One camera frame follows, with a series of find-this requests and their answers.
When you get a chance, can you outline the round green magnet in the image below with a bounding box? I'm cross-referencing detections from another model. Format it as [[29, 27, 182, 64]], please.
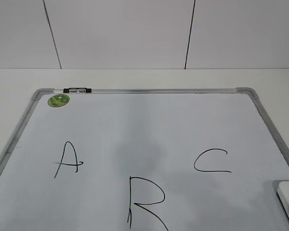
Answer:
[[48, 94, 70, 107]]

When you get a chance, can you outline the white board with grey frame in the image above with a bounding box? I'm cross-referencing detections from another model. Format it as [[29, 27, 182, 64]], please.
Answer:
[[0, 93, 289, 231]]

